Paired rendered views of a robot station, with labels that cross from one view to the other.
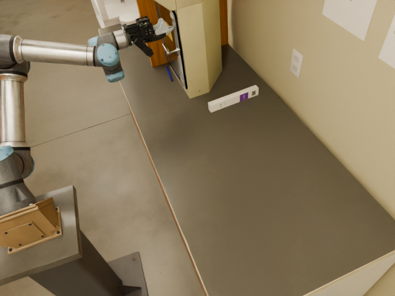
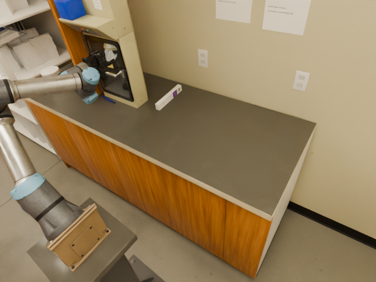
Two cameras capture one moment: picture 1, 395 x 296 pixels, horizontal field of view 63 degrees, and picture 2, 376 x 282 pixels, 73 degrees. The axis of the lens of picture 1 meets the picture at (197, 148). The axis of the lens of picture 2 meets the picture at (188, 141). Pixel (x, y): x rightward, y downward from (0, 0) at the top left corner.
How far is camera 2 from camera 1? 58 cm
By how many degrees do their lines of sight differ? 25
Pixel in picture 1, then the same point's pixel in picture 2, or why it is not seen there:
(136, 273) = (142, 270)
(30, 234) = (90, 239)
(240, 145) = (194, 120)
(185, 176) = (174, 151)
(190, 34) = (130, 56)
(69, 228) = (113, 224)
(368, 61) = (256, 33)
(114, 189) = not seen: hidden behind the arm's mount
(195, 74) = (137, 87)
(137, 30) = (94, 60)
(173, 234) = (152, 227)
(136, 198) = not seen: hidden behind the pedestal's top
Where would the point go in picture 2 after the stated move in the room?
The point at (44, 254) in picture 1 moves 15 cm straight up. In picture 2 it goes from (107, 252) to (95, 234)
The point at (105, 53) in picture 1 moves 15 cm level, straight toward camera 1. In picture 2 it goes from (90, 74) to (114, 83)
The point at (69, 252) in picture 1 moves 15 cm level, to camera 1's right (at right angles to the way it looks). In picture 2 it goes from (127, 239) to (157, 216)
